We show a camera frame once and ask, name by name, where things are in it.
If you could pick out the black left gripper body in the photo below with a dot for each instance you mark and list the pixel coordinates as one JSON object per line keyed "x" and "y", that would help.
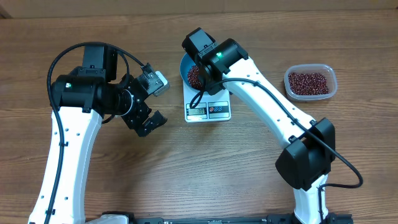
{"x": 137, "y": 114}

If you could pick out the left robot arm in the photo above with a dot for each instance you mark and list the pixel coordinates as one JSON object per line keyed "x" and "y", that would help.
{"x": 82, "y": 101}

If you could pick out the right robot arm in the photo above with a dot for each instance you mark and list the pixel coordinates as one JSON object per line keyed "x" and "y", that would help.
{"x": 308, "y": 146}

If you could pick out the beans in blue bowl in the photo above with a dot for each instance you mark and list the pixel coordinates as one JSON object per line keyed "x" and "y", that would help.
{"x": 193, "y": 78}

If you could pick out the white kitchen scale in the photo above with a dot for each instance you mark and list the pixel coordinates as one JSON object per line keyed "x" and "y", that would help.
{"x": 210, "y": 108}

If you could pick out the blue bowl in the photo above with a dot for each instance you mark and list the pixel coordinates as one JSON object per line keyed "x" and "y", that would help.
{"x": 185, "y": 66}

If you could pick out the clear plastic container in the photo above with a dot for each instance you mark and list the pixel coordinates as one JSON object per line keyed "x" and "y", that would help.
{"x": 325, "y": 70}

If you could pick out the red adzuki beans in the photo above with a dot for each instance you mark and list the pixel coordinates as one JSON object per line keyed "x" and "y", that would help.
{"x": 308, "y": 83}

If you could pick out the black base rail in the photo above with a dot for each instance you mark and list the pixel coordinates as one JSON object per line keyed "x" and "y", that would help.
{"x": 124, "y": 217}

